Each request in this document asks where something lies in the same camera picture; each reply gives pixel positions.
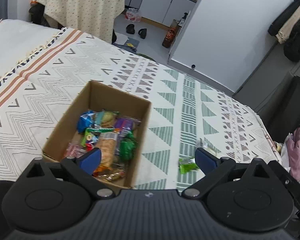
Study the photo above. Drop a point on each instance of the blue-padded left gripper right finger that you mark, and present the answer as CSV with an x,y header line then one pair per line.
x,y
216,172

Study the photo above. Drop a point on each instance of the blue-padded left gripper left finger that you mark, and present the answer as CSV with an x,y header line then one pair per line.
x,y
72,178

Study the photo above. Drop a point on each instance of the orange cracker packet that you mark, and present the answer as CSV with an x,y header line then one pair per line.
x,y
110,168

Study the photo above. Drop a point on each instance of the blue candy wrapper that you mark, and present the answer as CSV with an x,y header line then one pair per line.
x,y
86,120

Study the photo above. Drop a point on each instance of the biscuit packet blue label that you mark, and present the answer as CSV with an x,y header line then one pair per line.
x,y
105,119

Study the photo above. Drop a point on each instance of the purple snack packet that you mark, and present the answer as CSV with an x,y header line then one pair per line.
x,y
126,124

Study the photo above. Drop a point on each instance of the red white snack bar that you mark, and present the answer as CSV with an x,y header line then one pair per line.
x,y
89,147

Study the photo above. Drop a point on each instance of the clear white cake packet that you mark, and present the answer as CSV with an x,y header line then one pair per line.
x,y
208,146

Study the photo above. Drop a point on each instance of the dark green snack packet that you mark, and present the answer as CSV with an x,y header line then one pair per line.
x,y
127,148

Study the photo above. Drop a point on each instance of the pink snack packet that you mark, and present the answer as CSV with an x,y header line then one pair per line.
x,y
74,150

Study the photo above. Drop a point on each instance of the blue green candy packet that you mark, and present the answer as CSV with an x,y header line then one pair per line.
x,y
91,135

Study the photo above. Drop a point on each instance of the brown cardboard box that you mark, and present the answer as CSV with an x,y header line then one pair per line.
x,y
97,96

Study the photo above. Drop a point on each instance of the pink garment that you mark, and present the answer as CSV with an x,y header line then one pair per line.
x,y
293,150

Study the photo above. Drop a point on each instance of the black suitcase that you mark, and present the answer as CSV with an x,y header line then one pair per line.
x,y
281,112

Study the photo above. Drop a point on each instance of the patterned bed blanket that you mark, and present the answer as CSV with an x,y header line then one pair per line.
x,y
47,83

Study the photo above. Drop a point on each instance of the blue floor mat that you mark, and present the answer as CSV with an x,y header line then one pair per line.
x,y
126,43

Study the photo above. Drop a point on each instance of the dark soy sauce bottle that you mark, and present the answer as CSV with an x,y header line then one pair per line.
x,y
171,34

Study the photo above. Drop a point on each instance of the left black slipper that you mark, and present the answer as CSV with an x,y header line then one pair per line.
x,y
130,29

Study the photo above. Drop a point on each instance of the black slipper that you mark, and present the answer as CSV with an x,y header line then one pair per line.
x,y
142,33
130,29

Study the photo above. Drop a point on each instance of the right black slipper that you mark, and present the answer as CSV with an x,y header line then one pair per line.
x,y
142,33

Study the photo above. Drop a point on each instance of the round table dotted tablecloth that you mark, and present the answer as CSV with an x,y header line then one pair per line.
x,y
95,17

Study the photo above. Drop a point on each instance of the pack of water bottles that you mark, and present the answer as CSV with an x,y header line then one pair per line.
x,y
133,15

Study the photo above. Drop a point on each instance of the white kitchen cabinet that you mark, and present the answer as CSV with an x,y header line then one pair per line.
x,y
165,11

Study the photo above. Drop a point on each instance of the hanging beige garment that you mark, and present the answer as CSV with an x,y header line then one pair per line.
x,y
283,34

